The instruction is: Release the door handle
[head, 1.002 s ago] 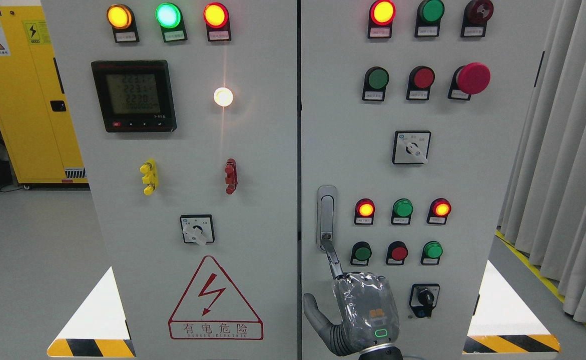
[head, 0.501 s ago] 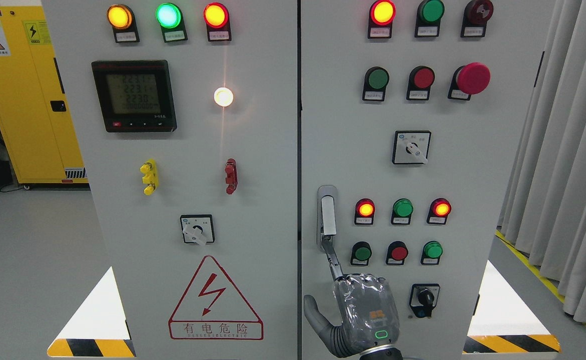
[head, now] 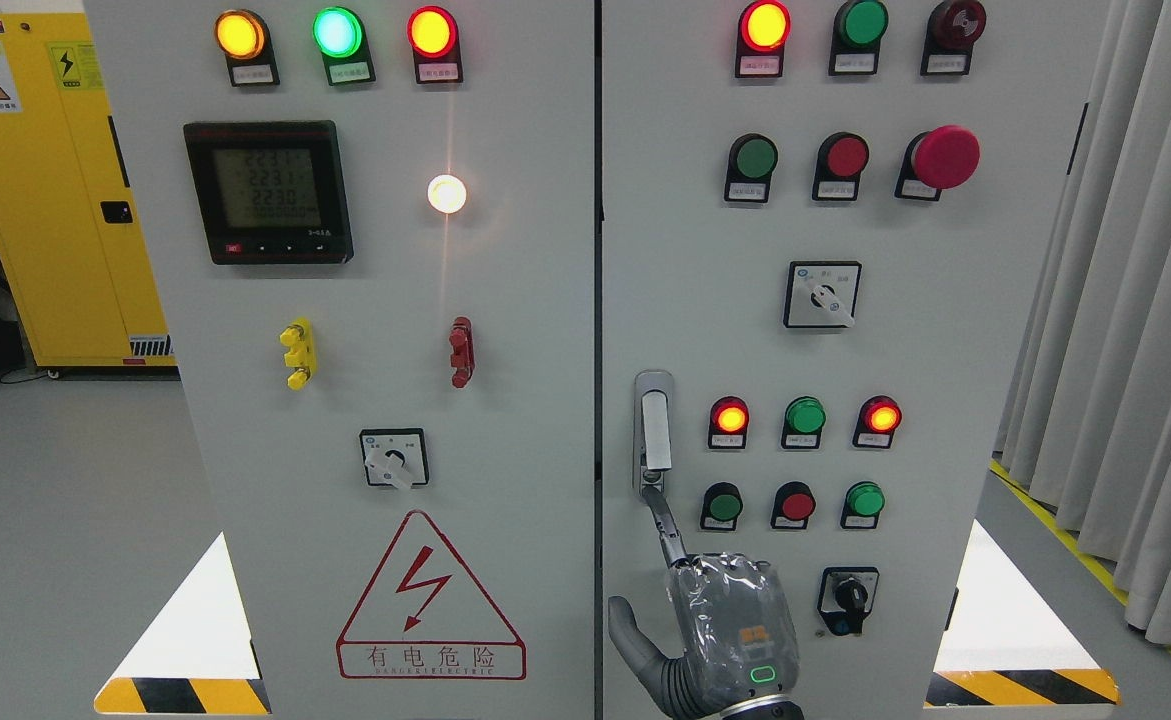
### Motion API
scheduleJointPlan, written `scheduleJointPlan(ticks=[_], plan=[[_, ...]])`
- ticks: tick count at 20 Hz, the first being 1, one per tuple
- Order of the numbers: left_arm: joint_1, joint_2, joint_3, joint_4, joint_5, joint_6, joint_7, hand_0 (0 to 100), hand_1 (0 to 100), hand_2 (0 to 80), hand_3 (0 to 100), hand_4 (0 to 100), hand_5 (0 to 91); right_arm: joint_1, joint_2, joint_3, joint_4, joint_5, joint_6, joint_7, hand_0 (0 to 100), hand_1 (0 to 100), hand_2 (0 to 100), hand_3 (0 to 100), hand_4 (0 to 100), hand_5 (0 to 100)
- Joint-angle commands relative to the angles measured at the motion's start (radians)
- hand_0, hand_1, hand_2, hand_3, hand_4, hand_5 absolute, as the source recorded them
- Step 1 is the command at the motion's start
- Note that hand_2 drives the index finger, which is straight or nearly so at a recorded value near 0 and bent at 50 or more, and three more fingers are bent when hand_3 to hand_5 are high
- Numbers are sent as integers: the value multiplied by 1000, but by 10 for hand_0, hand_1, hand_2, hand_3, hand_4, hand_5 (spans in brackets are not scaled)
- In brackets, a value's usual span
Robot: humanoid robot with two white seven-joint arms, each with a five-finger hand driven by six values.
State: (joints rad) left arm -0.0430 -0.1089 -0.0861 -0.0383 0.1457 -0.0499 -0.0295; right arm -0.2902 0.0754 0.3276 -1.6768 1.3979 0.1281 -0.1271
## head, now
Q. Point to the red indicator lamp top left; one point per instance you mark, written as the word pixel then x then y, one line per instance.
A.
pixel 435 43

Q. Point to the left door rotary switch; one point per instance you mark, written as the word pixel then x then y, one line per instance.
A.
pixel 395 457

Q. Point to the dark red buzzer top right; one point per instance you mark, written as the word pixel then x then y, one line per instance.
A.
pixel 952 30

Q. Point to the grey right cabinet door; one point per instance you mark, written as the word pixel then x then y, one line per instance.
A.
pixel 695 286

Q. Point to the door rotary switch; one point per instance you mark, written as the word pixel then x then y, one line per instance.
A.
pixel 395 457
pixel 821 294

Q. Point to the red push button upper row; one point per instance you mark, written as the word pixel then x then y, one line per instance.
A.
pixel 840 161

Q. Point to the black key selector switch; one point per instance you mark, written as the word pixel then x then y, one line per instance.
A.
pixel 846 598

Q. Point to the green lamp top right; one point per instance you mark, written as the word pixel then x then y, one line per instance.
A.
pixel 856 38

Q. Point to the yellow safety cabinet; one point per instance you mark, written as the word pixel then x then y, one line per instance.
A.
pixel 71 242

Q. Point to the green lamp middle centre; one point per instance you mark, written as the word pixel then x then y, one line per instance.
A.
pixel 803 424

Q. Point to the yellow indicator lamp top left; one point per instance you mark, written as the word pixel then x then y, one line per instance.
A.
pixel 244 39

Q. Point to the lit red lamp middle right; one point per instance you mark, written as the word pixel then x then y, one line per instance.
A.
pixel 877 421

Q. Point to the grey curtain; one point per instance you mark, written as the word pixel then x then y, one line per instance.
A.
pixel 1087 425

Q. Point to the lit red lamp middle left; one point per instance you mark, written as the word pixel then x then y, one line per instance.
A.
pixel 728 424

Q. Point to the green push button upper row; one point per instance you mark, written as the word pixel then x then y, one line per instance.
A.
pixel 750 165

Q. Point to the silver door handle lever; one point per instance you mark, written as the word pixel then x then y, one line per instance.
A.
pixel 657 456

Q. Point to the white lit indicator lamp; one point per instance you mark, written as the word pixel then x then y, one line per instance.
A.
pixel 447 194

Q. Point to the right door upper rotary switch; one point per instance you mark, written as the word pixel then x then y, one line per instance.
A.
pixel 821 294

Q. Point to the grey cabinet door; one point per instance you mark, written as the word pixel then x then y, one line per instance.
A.
pixel 511 455
pixel 695 286

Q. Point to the red electric hazard sign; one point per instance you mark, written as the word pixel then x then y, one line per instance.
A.
pixel 424 615

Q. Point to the silver handle lock plate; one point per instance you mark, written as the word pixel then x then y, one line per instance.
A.
pixel 644 382

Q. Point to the grey robotic right hand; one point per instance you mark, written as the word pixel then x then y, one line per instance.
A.
pixel 740 642

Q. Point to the red terminal block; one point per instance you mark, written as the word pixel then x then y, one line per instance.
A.
pixel 461 339

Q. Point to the green indicator lamp top left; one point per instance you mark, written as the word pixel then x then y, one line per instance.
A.
pixel 341 39

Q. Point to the red indicator lamp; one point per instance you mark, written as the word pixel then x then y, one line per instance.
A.
pixel 435 43
pixel 762 32

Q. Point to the yellow terminal block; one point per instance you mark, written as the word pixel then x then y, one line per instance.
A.
pixel 300 357

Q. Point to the red push button lower centre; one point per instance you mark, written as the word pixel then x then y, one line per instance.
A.
pixel 793 506

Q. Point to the red mushroom emergency stop button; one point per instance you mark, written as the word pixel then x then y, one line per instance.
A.
pixel 936 161

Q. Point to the red indicator lamp top right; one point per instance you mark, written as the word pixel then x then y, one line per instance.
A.
pixel 762 32

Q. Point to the green push button lower left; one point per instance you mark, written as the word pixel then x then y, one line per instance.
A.
pixel 721 507

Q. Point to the grey left cabinet door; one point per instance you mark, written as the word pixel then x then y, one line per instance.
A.
pixel 511 455

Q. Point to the green push button lower right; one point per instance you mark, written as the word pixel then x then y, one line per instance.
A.
pixel 864 503

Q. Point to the lit red lamp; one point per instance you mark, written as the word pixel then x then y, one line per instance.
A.
pixel 877 421
pixel 728 424

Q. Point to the black digital power meter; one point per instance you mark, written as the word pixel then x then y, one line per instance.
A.
pixel 270 192

